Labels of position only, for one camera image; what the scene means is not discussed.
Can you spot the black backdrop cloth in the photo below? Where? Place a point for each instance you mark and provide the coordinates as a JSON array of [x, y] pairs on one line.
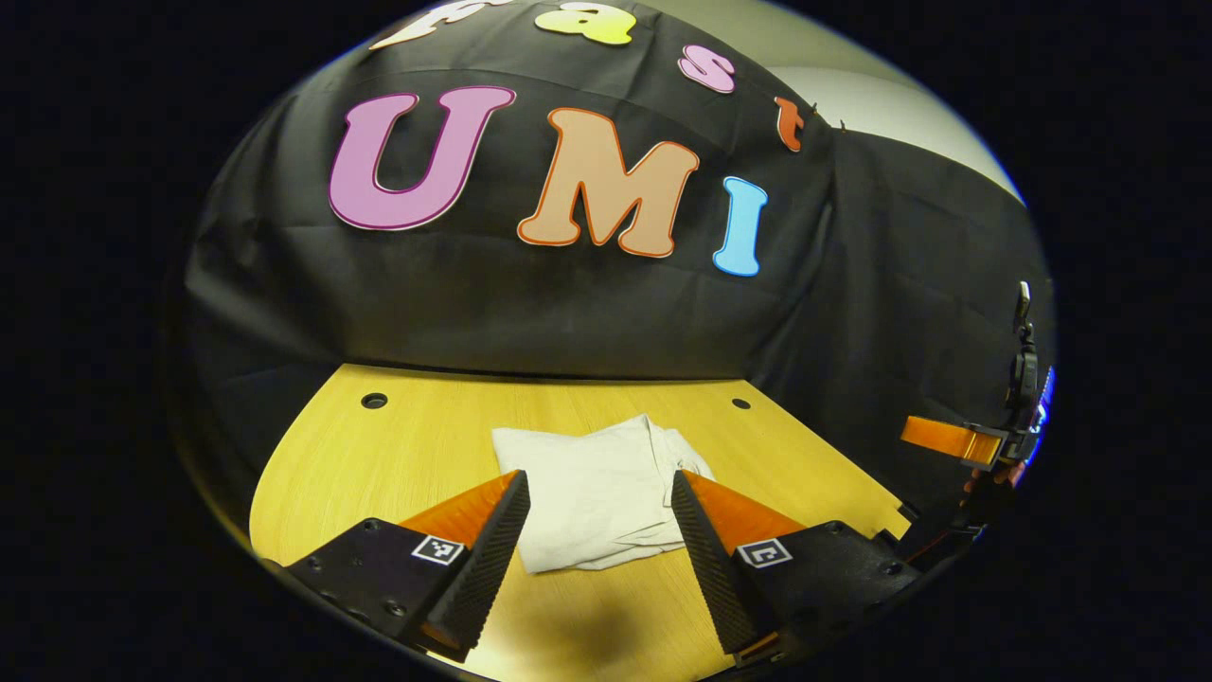
[[568, 322]]

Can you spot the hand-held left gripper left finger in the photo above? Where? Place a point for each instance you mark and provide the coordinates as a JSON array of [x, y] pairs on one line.
[[488, 568]]

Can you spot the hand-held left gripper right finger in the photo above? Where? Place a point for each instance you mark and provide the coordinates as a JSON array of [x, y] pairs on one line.
[[710, 568]]

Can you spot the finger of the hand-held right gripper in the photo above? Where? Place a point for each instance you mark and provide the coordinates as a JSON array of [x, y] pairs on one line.
[[947, 438]]

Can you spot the white jeans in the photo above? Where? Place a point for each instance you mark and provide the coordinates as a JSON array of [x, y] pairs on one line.
[[597, 493]]

